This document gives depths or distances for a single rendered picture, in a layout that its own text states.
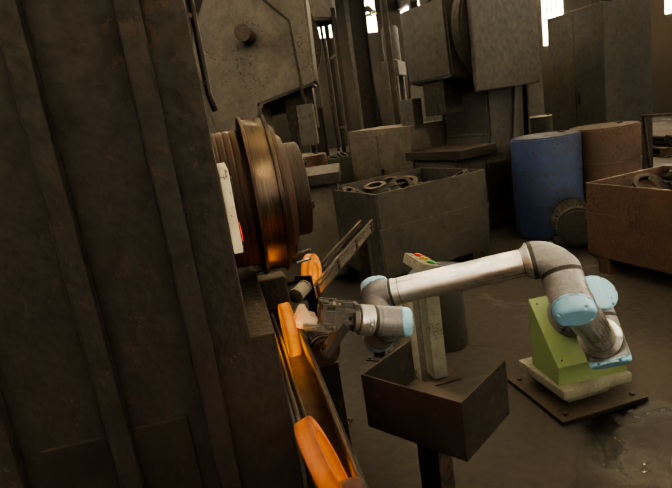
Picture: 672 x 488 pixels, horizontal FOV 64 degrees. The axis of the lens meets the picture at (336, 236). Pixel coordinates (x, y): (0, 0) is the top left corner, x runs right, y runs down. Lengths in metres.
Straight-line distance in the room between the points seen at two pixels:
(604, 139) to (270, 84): 2.81
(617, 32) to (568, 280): 4.83
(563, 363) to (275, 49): 3.01
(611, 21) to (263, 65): 3.56
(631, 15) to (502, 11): 1.70
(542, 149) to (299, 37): 2.17
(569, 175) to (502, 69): 1.09
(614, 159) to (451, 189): 1.59
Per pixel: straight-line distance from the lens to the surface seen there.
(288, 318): 1.48
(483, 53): 4.92
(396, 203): 3.81
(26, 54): 1.14
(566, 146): 4.84
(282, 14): 4.20
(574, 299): 1.63
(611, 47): 6.24
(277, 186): 1.39
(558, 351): 2.40
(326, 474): 0.99
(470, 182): 4.22
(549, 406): 2.48
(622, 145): 5.12
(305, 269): 2.12
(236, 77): 4.31
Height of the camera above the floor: 1.32
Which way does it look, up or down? 13 degrees down
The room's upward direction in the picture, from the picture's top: 9 degrees counter-clockwise
